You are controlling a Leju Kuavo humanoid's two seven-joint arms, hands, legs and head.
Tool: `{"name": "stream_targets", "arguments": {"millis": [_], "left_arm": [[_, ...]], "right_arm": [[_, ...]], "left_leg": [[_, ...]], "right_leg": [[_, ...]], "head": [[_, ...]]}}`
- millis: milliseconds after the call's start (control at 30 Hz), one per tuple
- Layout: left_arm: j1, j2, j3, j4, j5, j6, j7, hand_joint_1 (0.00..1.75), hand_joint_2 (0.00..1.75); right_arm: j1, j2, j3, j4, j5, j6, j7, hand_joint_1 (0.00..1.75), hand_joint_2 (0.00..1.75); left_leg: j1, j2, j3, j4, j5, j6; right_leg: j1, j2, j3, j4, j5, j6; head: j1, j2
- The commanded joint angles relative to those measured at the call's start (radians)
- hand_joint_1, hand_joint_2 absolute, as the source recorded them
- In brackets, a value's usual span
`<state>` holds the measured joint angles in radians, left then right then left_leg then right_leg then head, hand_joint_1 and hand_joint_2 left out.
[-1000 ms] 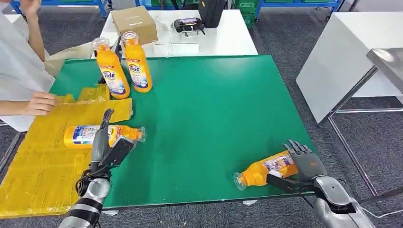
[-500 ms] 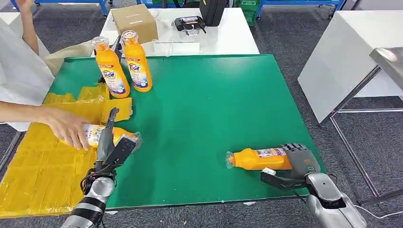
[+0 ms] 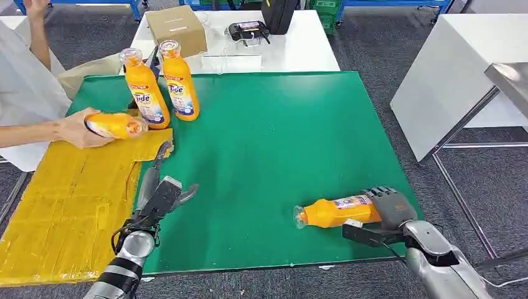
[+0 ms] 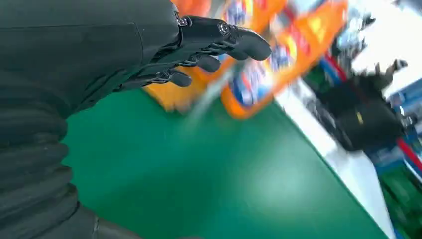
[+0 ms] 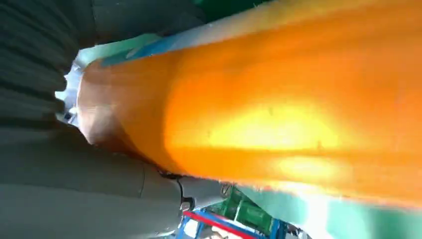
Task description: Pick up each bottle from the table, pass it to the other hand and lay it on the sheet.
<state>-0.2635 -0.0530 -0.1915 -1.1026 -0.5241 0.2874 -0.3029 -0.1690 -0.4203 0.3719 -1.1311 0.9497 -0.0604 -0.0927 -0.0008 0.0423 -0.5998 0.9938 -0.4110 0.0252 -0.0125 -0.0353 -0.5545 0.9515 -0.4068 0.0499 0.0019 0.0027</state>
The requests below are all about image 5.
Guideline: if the red bar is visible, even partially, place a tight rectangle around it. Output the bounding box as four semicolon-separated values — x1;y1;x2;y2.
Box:
183;211;258;239

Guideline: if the green table mat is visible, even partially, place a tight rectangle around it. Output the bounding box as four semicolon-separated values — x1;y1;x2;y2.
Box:
193;0;274;22

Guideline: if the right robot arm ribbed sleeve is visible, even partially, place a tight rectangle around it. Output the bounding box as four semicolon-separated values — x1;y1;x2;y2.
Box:
0;0;80;128

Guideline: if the green plastic crate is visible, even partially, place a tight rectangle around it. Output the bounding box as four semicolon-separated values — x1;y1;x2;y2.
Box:
211;186;275;234

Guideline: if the blue metal rack frame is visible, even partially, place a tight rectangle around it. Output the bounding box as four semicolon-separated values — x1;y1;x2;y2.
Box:
175;208;288;239

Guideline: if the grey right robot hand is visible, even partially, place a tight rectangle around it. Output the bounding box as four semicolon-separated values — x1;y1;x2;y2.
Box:
0;0;226;239

